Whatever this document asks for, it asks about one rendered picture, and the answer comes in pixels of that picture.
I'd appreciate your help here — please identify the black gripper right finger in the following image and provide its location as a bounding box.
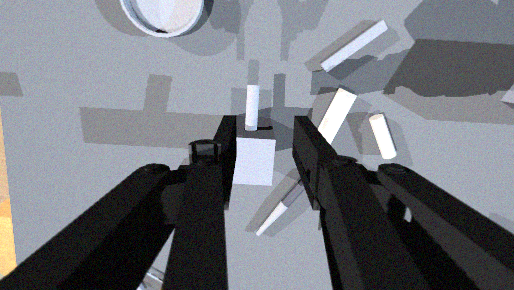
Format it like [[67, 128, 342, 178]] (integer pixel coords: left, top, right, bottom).
[[292, 116, 514, 290]]

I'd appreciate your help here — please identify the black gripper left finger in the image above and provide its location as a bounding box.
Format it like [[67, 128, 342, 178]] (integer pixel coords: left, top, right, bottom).
[[0, 115, 237, 290]]

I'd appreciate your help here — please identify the pale blue flat bar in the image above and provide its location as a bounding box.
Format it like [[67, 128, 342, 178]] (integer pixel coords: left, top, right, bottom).
[[320, 20, 388, 73]]

